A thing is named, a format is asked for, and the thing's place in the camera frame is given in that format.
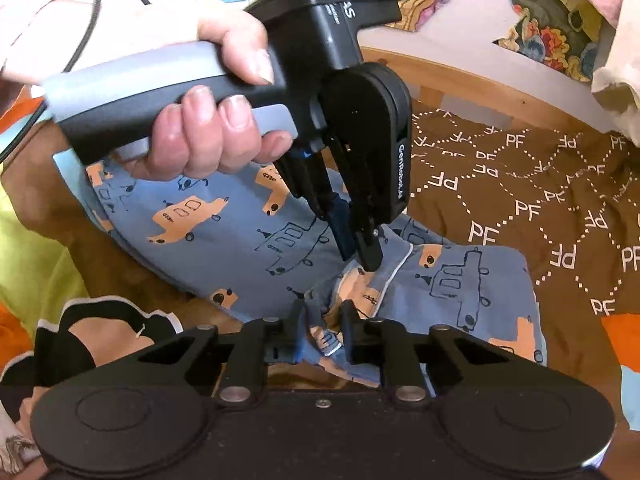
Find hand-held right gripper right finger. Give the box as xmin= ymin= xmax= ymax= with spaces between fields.
xmin=341 ymin=299 xmax=508 ymax=405

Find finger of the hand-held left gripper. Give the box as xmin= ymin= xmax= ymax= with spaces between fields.
xmin=277 ymin=147 xmax=354 ymax=262
xmin=331 ymin=137 xmax=387 ymax=272

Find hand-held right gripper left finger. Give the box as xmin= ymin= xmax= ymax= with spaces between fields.
xmin=137 ymin=299 xmax=309 ymax=407

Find blue patterned pants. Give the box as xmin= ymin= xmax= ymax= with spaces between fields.
xmin=82 ymin=157 xmax=549 ymax=389

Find person's left forearm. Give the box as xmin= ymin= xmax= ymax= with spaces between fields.
xmin=0 ymin=0 xmax=202 ymax=87

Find person's left hand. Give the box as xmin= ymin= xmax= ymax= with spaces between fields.
xmin=144 ymin=7 xmax=294 ymax=182

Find brown patterned blanket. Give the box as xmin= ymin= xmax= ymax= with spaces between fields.
xmin=0 ymin=97 xmax=640 ymax=411

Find white hanging garment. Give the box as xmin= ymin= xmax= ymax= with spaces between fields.
xmin=589 ymin=0 xmax=640 ymax=137

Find colourful printed blanket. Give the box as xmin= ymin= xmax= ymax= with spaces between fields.
xmin=0 ymin=94 xmax=640 ymax=480

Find wooden bed frame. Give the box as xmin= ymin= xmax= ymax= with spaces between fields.
xmin=359 ymin=44 xmax=615 ymax=135

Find torn colourful wall poster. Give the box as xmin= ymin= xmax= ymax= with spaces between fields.
xmin=480 ymin=0 xmax=603 ymax=82

